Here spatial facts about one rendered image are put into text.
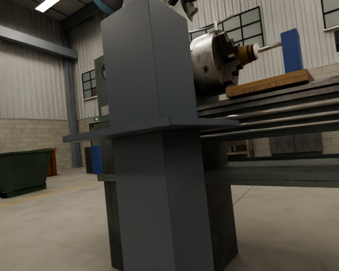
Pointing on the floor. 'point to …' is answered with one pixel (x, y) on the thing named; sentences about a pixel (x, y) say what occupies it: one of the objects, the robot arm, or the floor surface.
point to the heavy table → (51, 163)
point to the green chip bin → (18, 172)
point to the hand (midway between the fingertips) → (190, 19)
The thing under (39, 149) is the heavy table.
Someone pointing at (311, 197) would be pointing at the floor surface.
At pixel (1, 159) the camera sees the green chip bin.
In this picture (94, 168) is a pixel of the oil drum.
